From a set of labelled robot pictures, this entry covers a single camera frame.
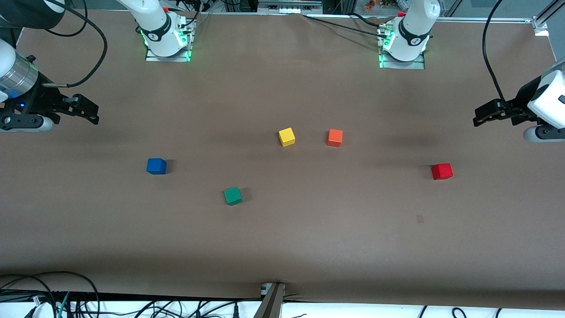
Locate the red wooden cube block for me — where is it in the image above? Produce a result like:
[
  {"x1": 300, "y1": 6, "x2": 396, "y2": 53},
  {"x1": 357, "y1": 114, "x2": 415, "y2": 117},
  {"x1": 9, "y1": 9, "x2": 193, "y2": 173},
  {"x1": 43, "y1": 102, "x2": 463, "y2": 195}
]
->
[{"x1": 431, "y1": 163, "x2": 454, "y2": 181}]

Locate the green wooden cube block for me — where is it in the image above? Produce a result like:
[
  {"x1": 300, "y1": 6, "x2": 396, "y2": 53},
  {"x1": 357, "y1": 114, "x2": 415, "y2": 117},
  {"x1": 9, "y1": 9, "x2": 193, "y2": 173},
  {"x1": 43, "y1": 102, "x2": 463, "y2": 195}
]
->
[{"x1": 223, "y1": 186, "x2": 243, "y2": 206}]

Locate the yellow wooden cube block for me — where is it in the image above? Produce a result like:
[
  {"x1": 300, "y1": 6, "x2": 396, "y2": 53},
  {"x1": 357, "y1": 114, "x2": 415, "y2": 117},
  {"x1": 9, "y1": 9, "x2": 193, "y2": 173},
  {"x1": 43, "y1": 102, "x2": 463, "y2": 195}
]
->
[{"x1": 278, "y1": 127, "x2": 296, "y2": 148}]

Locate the white side table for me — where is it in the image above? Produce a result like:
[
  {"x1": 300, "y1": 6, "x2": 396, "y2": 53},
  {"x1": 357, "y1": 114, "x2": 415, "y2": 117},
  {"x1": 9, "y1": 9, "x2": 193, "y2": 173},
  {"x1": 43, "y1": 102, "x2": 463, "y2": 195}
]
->
[{"x1": 0, "y1": 289, "x2": 565, "y2": 318}]

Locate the white socket strip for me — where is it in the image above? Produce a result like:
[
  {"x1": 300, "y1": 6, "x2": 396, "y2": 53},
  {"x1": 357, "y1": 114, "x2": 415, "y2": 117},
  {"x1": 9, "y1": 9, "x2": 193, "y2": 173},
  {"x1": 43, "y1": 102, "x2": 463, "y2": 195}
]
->
[{"x1": 258, "y1": 1, "x2": 323, "y2": 14}]

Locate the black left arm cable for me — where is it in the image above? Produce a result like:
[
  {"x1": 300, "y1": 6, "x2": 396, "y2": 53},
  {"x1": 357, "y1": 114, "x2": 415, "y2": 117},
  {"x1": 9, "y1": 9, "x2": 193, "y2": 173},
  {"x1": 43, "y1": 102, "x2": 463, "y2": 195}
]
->
[{"x1": 482, "y1": 0, "x2": 508, "y2": 111}]

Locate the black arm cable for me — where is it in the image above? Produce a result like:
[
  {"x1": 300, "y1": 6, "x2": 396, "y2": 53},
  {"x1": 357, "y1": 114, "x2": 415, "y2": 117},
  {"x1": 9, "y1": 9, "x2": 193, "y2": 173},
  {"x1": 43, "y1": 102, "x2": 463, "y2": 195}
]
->
[
  {"x1": 482, "y1": 0, "x2": 508, "y2": 111},
  {"x1": 42, "y1": 0, "x2": 108, "y2": 88}
]

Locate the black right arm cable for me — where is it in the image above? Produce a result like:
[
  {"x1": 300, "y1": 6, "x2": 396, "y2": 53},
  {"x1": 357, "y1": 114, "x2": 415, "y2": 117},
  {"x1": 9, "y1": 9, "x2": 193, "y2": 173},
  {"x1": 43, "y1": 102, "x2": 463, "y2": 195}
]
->
[{"x1": 42, "y1": 0, "x2": 108, "y2": 88}]

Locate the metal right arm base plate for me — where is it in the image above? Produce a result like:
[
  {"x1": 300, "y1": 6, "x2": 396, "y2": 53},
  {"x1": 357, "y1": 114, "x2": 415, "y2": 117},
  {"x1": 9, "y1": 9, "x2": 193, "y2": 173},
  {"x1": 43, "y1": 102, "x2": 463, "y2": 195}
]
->
[{"x1": 145, "y1": 18, "x2": 195, "y2": 62}]

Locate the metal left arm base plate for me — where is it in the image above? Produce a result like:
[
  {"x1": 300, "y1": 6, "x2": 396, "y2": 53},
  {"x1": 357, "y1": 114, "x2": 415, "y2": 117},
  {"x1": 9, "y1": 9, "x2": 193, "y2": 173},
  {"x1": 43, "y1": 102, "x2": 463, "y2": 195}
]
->
[{"x1": 378, "y1": 24, "x2": 426, "y2": 70}]

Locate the aluminium frame corner bracket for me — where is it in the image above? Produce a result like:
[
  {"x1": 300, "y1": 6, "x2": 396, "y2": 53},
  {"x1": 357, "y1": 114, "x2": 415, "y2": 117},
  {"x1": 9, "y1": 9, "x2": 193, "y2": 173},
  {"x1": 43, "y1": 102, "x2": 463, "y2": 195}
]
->
[{"x1": 531, "y1": 16, "x2": 550, "y2": 37}]

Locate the black looping table cable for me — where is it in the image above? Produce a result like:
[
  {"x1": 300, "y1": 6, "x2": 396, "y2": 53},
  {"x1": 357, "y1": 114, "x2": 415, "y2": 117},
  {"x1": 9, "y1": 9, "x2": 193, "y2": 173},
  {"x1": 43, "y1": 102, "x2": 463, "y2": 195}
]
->
[{"x1": 0, "y1": 271, "x2": 101, "y2": 318}]

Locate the black base power cable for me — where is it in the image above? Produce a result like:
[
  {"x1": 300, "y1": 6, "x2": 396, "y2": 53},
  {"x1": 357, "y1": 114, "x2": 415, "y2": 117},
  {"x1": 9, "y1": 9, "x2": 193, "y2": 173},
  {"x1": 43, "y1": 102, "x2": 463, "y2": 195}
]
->
[{"x1": 305, "y1": 13, "x2": 387, "y2": 38}]

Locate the teal cable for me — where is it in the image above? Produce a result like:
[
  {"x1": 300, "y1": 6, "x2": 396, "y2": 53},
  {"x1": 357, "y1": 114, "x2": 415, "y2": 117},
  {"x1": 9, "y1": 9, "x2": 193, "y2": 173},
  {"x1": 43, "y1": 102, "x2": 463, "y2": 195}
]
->
[{"x1": 56, "y1": 291, "x2": 71, "y2": 318}]

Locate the aluminium profile post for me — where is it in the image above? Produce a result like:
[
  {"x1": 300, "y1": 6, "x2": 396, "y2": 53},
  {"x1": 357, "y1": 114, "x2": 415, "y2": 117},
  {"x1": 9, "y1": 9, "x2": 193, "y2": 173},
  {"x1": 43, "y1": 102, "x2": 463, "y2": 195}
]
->
[{"x1": 254, "y1": 283, "x2": 286, "y2": 318}]

